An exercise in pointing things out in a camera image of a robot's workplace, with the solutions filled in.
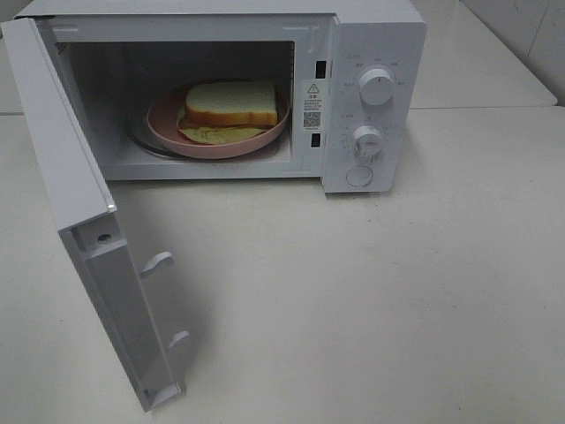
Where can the upper white power knob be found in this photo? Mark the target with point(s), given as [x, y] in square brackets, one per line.
[376, 86]

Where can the white warning label sticker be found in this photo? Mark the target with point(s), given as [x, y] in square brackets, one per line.
[313, 102]

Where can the white microwave door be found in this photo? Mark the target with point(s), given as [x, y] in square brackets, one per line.
[85, 212]

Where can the pink round plate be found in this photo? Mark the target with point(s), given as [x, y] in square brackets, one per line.
[164, 114]

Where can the white bread lettuce sandwich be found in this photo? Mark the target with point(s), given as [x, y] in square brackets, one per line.
[227, 112]

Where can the glass microwave turntable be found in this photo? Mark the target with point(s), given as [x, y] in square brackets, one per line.
[276, 151]

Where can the round white door button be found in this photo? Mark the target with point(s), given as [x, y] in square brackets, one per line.
[359, 176]

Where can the lower white timer knob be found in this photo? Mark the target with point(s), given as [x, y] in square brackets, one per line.
[366, 141]

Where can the white microwave oven body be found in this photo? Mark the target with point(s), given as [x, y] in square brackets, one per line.
[126, 54]

